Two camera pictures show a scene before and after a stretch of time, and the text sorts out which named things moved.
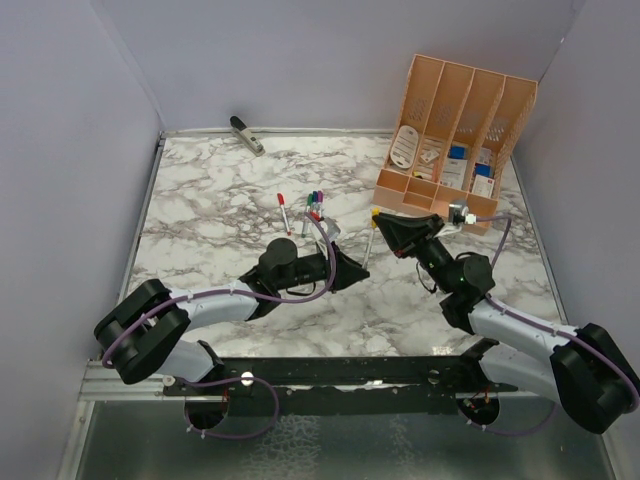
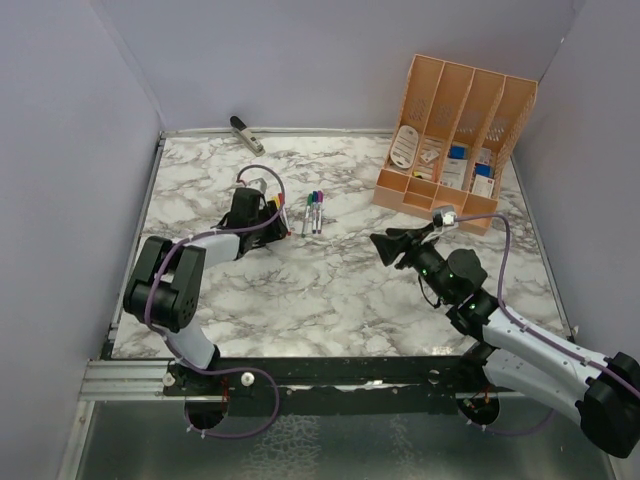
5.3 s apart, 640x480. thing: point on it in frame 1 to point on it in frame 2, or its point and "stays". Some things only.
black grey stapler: x=241 y=130 stays
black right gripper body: x=431 y=228 to x=416 y=252
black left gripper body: x=337 y=283 to x=268 y=233
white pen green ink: x=306 y=222 stays
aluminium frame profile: x=101 y=383 stays
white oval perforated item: x=404 y=146 stays
